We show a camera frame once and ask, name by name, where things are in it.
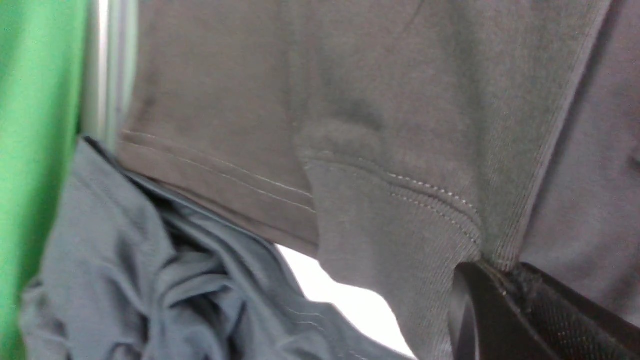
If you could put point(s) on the metal table cable hatch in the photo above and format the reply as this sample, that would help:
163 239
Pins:
109 69

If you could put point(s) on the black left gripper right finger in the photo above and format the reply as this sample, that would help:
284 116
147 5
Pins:
573 326

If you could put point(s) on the dark slate crumpled garment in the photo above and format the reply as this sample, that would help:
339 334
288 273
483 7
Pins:
135 271

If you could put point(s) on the green backdrop cloth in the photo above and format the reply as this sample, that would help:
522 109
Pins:
42 52

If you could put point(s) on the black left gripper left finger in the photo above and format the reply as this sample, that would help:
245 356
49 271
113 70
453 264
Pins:
484 324

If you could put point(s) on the dark gray long-sleeve top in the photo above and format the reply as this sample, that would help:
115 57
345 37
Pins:
394 139

